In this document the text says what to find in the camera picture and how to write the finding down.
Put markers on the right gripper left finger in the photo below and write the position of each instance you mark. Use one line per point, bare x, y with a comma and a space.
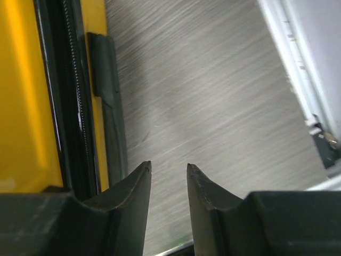
56, 223

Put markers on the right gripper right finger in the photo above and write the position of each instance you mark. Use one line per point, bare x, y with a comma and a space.
263, 223

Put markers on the yellow Pikachu hard suitcase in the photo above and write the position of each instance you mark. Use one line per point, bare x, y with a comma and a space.
61, 113

